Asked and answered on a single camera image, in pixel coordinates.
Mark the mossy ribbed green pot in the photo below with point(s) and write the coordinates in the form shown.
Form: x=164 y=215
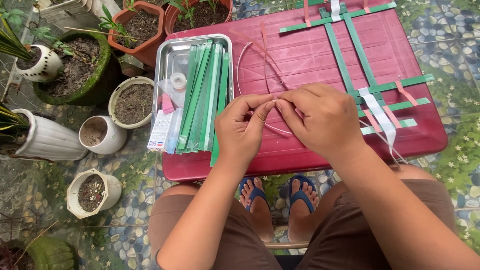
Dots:
x=48 y=255

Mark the white ribbed plant pot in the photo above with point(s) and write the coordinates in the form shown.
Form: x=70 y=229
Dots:
x=52 y=138

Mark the long translucent pink strip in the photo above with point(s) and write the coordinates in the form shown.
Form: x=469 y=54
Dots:
x=258 y=47

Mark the white glue box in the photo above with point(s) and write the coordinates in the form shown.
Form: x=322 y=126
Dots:
x=160 y=129

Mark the blue flip-flop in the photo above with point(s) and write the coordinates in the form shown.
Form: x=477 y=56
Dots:
x=302 y=197
x=257 y=195

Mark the metal tray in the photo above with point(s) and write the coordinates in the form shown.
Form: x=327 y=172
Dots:
x=176 y=56

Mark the person's right hand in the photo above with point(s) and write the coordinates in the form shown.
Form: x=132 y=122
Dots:
x=326 y=120

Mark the thin clear strip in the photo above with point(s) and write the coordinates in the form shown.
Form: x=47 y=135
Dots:
x=386 y=144

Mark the bundle of green strips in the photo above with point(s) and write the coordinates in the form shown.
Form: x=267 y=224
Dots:
x=202 y=97

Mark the person's foot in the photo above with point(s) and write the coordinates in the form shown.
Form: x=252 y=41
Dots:
x=300 y=221
x=260 y=221

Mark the thin bamboo stick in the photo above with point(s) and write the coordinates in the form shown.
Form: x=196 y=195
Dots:
x=105 y=33

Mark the green woven strip lattice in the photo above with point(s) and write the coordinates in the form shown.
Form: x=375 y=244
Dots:
x=339 y=56

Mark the angular terracotta plant pot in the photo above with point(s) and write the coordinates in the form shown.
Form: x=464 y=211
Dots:
x=140 y=26

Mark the white rectangular planter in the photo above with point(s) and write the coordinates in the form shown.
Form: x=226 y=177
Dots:
x=71 y=9

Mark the red plastic table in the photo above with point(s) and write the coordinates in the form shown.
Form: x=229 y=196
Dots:
x=311 y=52

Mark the wooden stool edge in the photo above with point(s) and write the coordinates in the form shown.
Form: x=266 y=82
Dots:
x=287 y=245

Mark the person's left hand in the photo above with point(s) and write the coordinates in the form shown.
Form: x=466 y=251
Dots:
x=234 y=127

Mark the pink woven strip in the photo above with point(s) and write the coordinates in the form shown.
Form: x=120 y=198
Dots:
x=372 y=120
x=306 y=13
x=366 y=5
x=406 y=93
x=392 y=117

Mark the round terracotta plant pot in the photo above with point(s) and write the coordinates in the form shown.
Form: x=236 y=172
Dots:
x=202 y=15

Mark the short white woven strip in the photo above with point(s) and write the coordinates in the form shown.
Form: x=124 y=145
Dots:
x=335 y=9

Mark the thin white plastic strip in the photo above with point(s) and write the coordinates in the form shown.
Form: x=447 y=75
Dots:
x=237 y=75

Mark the small white round pot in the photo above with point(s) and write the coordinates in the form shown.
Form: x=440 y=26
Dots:
x=103 y=135

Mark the wide white woven strip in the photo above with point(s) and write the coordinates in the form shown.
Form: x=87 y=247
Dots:
x=380 y=116

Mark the person's left foot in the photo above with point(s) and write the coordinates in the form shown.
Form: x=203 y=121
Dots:
x=260 y=221

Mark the blue right flip-flop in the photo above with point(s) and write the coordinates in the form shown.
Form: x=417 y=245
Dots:
x=302 y=197

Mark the clear plastic tube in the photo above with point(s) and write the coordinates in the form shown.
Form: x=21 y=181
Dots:
x=174 y=131

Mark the white dotted plant pot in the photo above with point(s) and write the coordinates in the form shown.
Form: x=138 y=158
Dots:
x=43 y=67

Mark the mossy green plant pot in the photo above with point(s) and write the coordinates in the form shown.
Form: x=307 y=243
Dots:
x=75 y=67

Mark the person's right foot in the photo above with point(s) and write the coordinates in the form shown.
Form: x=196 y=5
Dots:
x=300 y=221

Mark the cream bowl pot with soil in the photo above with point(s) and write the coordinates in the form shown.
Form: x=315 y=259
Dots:
x=133 y=103

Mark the person's brown shorts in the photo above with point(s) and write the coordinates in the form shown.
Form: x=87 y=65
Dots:
x=337 y=240

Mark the blue left flip-flop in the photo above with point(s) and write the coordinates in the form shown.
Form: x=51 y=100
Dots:
x=257 y=195

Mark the dirty white pot with soil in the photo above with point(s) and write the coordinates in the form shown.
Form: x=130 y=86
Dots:
x=92 y=193

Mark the clear tape roll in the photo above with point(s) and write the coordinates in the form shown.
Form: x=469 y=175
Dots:
x=178 y=80

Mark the short translucent pink strip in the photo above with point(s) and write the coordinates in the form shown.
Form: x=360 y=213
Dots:
x=264 y=56

